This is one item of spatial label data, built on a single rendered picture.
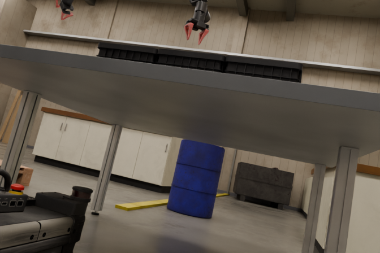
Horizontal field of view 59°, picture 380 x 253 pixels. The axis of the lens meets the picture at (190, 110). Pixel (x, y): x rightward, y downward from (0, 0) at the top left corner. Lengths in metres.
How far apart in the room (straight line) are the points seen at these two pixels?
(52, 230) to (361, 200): 2.34
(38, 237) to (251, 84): 0.69
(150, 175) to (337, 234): 4.18
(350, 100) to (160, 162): 4.60
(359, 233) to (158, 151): 3.24
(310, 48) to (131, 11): 5.57
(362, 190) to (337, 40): 7.25
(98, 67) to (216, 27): 9.29
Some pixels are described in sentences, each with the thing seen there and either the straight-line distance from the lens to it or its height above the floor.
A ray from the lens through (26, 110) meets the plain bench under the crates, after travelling 1.79.
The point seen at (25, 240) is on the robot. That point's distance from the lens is 1.00.
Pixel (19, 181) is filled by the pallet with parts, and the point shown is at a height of 0.03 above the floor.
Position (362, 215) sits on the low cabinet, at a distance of 2.94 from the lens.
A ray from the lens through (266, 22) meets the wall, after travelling 10.04.
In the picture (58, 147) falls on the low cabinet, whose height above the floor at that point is 0.32.
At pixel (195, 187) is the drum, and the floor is 0.28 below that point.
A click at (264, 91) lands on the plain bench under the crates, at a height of 0.67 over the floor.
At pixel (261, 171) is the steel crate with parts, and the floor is 0.73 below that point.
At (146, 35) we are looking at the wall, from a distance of 10.71.
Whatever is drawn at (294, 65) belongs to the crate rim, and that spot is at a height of 0.92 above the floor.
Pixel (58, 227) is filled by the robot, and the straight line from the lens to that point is 1.10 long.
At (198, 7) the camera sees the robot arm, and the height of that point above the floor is 1.23.
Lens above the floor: 0.47
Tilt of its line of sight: 9 degrees up
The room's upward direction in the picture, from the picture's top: 12 degrees clockwise
